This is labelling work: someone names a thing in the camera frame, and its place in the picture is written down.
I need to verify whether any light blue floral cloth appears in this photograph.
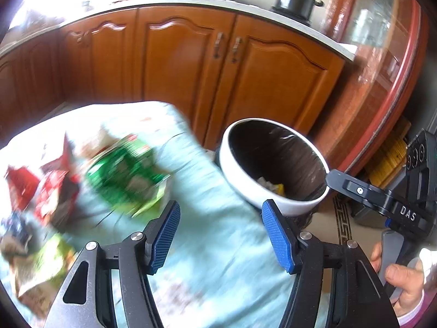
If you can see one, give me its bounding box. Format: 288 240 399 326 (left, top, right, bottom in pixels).
0 101 330 328

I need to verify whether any yellow plastic item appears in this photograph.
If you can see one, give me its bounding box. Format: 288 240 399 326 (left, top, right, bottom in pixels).
365 118 412 189

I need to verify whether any dark wooden base cabinet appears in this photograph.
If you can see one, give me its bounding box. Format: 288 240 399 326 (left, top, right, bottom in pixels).
0 27 64 124

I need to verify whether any light green snack packet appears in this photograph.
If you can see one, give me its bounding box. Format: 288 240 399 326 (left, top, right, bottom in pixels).
10 235 78 309

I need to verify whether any white rimmed trash bin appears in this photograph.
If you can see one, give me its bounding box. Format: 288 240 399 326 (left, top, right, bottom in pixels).
215 118 330 228

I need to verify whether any person's right forearm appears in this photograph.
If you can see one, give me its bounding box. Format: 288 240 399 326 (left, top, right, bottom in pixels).
398 289 437 328

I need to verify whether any red snack packet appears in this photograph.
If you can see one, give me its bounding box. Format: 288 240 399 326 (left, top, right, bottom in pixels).
34 133 81 228
4 166 40 211

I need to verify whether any wooden glass door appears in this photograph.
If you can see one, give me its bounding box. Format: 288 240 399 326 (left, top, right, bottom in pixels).
312 0 431 180

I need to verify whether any wooden lower cabinet door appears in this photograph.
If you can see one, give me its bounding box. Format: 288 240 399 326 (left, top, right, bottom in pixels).
204 14 346 151
59 8 139 105
137 8 237 151

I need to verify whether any gas stove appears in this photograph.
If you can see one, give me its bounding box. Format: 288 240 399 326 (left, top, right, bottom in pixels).
178 0 315 27

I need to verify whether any person's right hand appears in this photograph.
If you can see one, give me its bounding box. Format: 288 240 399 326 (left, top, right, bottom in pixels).
370 242 426 310

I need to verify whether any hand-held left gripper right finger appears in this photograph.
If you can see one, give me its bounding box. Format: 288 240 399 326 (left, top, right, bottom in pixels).
261 199 400 328

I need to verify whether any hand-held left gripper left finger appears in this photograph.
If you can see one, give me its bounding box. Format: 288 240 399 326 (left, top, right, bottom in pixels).
44 200 181 328

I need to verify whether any black cooking pot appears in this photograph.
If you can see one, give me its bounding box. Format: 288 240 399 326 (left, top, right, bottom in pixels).
271 0 325 20

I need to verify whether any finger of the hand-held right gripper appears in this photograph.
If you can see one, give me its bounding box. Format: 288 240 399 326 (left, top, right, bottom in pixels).
326 169 397 217

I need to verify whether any dark blue packet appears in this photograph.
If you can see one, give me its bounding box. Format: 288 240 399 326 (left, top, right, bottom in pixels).
0 211 32 244

